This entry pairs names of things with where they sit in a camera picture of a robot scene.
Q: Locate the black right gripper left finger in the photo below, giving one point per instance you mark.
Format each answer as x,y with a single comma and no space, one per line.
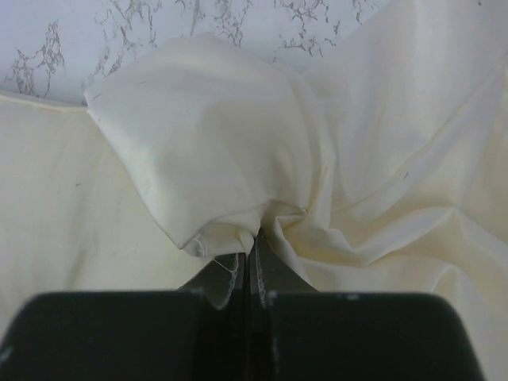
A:
191,333

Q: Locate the cream satin pillowcase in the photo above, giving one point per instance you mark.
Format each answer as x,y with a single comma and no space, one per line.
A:
382,167

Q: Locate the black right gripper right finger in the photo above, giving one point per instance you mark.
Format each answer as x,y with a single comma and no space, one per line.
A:
299,333

